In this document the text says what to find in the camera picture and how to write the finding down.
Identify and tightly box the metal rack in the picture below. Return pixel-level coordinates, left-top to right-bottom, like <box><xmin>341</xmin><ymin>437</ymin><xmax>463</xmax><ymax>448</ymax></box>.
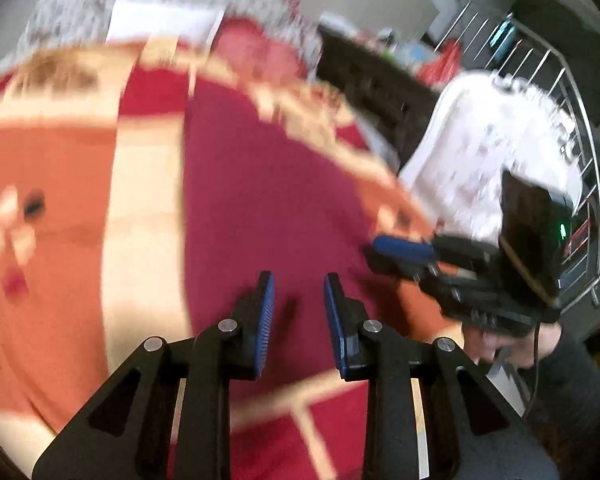
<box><xmin>430</xmin><ymin>0</ymin><xmax>600</xmax><ymax>311</ymax></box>

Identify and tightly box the red pillow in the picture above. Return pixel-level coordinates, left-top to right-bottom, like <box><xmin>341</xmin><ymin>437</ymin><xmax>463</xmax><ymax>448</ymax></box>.
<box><xmin>212</xmin><ymin>17</ymin><xmax>311</xmax><ymax>81</ymax></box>

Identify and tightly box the red plastic bag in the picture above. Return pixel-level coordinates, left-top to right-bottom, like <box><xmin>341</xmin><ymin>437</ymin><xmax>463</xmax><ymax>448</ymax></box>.
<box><xmin>420</xmin><ymin>40</ymin><xmax>463</xmax><ymax>83</ymax></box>

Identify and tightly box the maroon sweater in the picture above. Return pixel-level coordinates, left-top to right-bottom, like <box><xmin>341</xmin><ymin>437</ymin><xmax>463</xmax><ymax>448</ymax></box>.
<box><xmin>180</xmin><ymin>77</ymin><xmax>433</xmax><ymax>391</ymax></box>

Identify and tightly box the person's right hand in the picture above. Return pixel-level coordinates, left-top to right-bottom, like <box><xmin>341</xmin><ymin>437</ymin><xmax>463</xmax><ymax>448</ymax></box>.
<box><xmin>462</xmin><ymin>320</ymin><xmax>563</xmax><ymax>367</ymax></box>

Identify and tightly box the floral quilt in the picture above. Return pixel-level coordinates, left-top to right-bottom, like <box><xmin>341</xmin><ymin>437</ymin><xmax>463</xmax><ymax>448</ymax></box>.
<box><xmin>0</xmin><ymin>0</ymin><xmax>326</xmax><ymax>81</ymax></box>

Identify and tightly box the dark carved wooden cabinet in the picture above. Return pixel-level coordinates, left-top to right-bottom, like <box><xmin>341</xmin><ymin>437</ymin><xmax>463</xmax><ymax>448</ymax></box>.
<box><xmin>312</xmin><ymin>25</ymin><xmax>453</xmax><ymax>171</ymax></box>

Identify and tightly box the white pillow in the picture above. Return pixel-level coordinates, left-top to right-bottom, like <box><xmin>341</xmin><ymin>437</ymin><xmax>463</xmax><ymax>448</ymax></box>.
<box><xmin>105</xmin><ymin>0</ymin><xmax>226</xmax><ymax>48</ymax></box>

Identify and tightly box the white chair with lace cover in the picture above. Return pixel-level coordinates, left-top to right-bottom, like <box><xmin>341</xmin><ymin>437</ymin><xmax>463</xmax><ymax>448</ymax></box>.
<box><xmin>397</xmin><ymin>71</ymin><xmax>583</xmax><ymax>246</ymax></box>

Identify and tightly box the orange red printed blanket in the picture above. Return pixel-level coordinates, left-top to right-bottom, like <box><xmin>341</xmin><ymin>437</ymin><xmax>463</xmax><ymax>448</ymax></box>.
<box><xmin>0</xmin><ymin>42</ymin><xmax>481</xmax><ymax>480</ymax></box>

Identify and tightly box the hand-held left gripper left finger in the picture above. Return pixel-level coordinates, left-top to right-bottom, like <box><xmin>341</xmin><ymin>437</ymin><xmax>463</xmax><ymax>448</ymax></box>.
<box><xmin>32</xmin><ymin>270</ymin><xmax>276</xmax><ymax>480</ymax></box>

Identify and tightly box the person's right forearm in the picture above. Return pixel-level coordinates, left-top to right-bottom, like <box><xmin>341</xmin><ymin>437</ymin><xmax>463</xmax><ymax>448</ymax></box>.
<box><xmin>520</xmin><ymin>330</ymin><xmax>600</xmax><ymax>480</ymax></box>

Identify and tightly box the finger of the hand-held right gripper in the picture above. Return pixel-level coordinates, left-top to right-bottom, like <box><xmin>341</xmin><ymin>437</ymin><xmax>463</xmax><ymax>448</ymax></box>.
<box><xmin>372</xmin><ymin>234</ymin><xmax>437</xmax><ymax>265</ymax></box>

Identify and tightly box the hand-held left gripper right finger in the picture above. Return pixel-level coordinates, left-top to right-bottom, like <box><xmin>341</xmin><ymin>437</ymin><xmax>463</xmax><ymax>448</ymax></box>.
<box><xmin>322</xmin><ymin>272</ymin><xmax>561</xmax><ymax>480</ymax></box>

